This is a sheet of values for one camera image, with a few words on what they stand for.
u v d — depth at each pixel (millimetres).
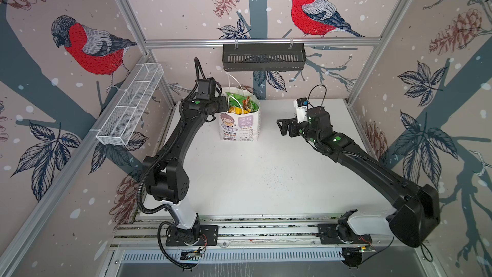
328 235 730
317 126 574
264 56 1041
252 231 757
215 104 728
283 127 704
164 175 457
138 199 397
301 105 669
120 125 709
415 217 397
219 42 946
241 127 899
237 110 835
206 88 644
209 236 730
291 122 684
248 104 864
